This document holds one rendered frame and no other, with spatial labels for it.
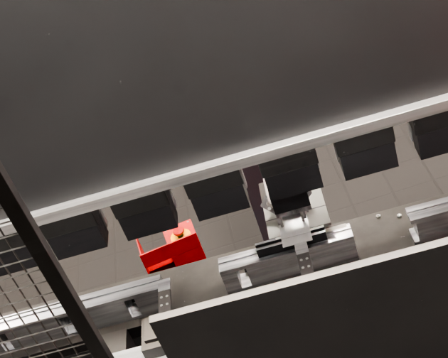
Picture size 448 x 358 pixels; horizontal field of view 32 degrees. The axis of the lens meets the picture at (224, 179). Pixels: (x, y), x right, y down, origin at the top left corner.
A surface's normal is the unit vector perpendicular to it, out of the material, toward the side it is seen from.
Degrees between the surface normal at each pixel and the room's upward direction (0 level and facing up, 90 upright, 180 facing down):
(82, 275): 0
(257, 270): 90
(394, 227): 0
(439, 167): 0
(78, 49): 90
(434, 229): 90
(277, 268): 90
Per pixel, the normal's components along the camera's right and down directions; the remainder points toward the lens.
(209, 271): -0.28, -0.76
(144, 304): 0.08, 0.59
